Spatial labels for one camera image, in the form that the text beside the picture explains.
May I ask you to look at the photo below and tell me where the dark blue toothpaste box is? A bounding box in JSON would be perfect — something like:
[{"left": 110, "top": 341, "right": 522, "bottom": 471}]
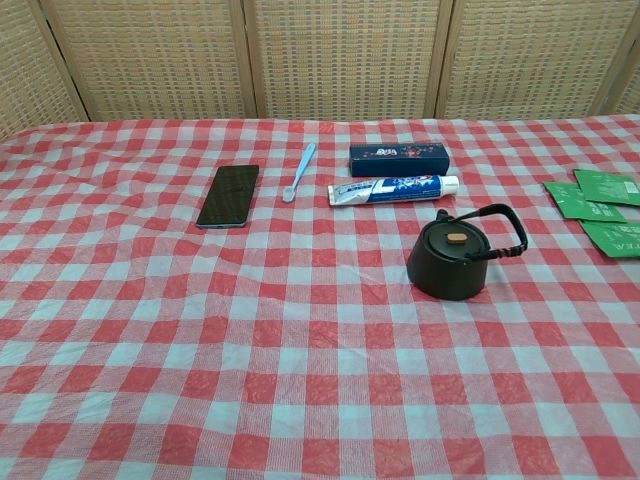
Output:
[{"left": 348, "top": 143, "right": 450, "bottom": 178}]

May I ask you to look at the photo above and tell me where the white blue toothpaste tube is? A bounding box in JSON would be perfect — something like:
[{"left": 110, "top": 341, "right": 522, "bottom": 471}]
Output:
[{"left": 327, "top": 174, "right": 461, "bottom": 208}]

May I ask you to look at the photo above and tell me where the woven rattan folding screen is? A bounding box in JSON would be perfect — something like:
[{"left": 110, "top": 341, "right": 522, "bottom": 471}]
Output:
[{"left": 0, "top": 0, "right": 640, "bottom": 141}]

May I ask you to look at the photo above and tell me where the red white checkered tablecloth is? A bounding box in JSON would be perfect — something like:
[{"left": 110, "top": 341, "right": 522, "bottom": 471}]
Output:
[{"left": 0, "top": 113, "right": 640, "bottom": 480}]

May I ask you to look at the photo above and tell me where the green tea packet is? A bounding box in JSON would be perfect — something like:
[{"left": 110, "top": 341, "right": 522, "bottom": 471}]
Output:
[
  {"left": 579, "top": 219, "right": 640, "bottom": 259},
  {"left": 543, "top": 180, "right": 629, "bottom": 224},
  {"left": 572, "top": 168, "right": 640, "bottom": 207}
]

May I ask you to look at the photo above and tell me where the black smartphone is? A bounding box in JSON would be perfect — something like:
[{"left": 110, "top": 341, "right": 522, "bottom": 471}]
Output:
[{"left": 196, "top": 164, "right": 261, "bottom": 229}]

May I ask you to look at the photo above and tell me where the light blue toothbrush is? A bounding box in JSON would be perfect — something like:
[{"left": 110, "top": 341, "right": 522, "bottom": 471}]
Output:
[{"left": 281, "top": 142, "right": 317, "bottom": 204}]

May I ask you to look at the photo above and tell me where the black teapot with handle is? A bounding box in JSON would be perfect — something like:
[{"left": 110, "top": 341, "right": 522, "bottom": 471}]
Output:
[{"left": 406, "top": 203, "right": 529, "bottom": 301}]

